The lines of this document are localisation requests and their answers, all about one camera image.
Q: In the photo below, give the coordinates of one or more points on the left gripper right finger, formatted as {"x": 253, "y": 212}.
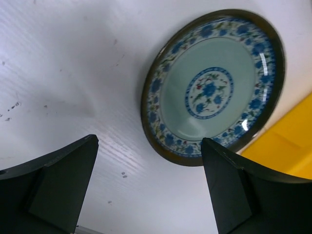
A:
{"x": 249, "y": 198}

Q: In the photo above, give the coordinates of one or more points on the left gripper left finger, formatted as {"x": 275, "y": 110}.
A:
{"x": 45, "y": 195}

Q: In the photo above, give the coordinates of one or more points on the blue floral plate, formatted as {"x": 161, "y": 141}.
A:
{"x": 220, "y": 77}

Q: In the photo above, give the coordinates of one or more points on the yellow plastic bin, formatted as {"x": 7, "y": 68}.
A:
{"x": 287, "y": 146}

